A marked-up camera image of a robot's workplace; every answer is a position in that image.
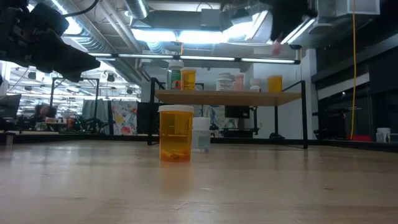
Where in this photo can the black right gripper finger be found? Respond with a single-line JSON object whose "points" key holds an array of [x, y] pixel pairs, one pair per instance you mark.
{"points": [[286, 27], [275, 29]]}

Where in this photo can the wooden shelf black metal frame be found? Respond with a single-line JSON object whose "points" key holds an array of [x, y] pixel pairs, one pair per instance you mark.
{"points": [[227, 98]]}

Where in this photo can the large gummy bottle green label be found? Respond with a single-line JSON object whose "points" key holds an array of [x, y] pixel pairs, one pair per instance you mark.
{"points": [[175, 77]]}

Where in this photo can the black monitor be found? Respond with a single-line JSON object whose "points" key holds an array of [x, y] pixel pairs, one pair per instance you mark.
{"points": [[237, 112]]}

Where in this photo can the long linear ceiling light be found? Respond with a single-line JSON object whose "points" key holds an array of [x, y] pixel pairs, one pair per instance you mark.
{"points": [[205, 58]]}

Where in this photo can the floral print cloth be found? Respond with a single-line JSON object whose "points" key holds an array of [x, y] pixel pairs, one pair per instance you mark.
{"points": [[124, 117]]}

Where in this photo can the orange pill bottle white cap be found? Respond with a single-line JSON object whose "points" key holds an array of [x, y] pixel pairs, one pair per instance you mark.
{"points": [[275, 84], [188, 80], [175, 137]]}

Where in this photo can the red box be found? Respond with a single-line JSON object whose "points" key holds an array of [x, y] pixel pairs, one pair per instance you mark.
{"points": [[360, 137]]}

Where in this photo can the black metal rack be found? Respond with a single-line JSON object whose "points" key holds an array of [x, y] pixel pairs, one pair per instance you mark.
{"points": [[97, 102]]}

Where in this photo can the silver round ventilation duct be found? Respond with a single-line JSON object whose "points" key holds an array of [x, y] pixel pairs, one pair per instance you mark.
{"points": [[136, 7]]}

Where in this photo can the dark computer monitor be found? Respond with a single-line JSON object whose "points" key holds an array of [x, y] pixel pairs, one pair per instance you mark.
{"points": [[9, 105]]}

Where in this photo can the white container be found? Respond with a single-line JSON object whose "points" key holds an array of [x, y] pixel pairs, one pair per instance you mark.
{"points": [[384, 134]]}

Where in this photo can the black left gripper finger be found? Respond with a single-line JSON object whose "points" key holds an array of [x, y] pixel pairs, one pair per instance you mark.
{"points": [[73, 77], [62, 54]]}

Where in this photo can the black metal table frame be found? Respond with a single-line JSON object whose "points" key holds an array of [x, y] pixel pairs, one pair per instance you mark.
{"points": [[77, 137]]}

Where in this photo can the small clear plastic bottle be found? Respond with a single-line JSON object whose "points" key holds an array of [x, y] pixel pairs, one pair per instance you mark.
{"points": [[202, 137]]}

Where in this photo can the white labelled medicine bottle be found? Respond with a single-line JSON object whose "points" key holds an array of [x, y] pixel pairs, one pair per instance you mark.
{"points": [[225, 83]]}

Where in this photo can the small pink vial white cap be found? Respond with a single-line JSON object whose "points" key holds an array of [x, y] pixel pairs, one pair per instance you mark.
{"points": [[239, 83]]}

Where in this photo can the person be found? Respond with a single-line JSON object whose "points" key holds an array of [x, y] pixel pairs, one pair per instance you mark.
{"points": [[43, 112]]}

